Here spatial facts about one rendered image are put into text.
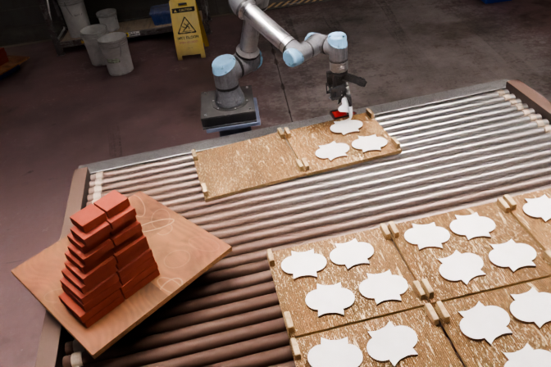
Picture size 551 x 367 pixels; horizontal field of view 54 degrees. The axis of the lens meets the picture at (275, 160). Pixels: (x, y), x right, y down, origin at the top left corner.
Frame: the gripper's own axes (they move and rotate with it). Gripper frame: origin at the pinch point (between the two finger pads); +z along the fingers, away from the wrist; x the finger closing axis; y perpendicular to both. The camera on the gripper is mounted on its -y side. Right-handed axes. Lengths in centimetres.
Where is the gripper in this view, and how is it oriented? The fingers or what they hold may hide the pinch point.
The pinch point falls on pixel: (345, 111)
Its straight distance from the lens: 235.1
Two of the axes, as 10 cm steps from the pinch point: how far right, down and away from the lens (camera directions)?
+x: 2.5, 5.2, -8.2
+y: -9.6, 2.3, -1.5
